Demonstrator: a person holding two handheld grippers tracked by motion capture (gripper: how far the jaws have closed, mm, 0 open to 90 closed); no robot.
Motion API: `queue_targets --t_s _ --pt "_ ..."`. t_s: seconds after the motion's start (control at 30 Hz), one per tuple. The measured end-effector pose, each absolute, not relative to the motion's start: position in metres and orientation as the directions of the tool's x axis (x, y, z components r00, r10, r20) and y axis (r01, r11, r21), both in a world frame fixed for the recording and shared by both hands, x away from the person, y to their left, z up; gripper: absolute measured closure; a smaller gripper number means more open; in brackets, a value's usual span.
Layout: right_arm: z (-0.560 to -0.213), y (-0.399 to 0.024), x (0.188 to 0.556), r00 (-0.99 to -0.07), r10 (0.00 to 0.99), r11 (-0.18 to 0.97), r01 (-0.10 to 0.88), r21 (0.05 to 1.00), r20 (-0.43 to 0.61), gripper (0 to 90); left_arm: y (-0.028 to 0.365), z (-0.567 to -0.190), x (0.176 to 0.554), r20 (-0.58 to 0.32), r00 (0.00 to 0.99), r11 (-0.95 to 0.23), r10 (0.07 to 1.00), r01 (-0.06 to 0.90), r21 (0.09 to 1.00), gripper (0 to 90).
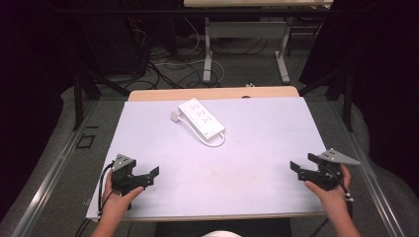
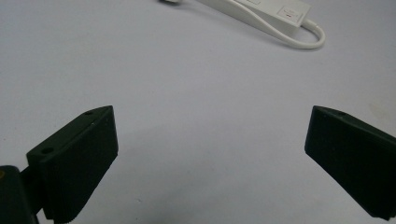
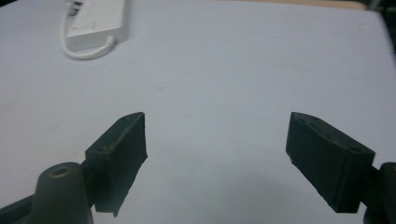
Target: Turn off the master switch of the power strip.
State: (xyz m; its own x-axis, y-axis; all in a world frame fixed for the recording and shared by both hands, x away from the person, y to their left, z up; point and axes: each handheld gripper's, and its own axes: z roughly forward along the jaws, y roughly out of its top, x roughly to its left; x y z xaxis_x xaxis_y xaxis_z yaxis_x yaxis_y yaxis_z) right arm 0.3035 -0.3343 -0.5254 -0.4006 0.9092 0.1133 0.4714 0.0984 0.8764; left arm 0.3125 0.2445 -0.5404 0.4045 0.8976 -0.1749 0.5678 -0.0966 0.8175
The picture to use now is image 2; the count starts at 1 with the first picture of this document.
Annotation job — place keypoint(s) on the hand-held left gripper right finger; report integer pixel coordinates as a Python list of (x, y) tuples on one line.
[(351, 152)]

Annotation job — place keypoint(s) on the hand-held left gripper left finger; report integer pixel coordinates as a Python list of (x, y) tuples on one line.
[(74, 161)]

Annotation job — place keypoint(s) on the white power strip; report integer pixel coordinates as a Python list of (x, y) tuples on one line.
[(280, 34), (274, 14)]

